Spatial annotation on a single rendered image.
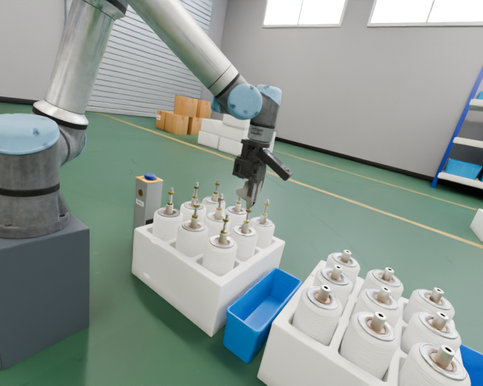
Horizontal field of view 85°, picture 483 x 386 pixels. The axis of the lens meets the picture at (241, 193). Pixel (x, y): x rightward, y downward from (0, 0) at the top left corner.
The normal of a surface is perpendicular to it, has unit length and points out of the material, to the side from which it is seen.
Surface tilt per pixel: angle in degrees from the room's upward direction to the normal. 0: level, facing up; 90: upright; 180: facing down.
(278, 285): 88
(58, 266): 90
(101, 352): 0
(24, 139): 87
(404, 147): 90
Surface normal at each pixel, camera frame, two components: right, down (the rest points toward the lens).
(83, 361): 0.18, -0.93
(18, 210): 0.39, 0.06
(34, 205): 0.73, 0.05
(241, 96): 0.21, 0.35
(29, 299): 0.77, 0.33
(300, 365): -0.55, 0.17
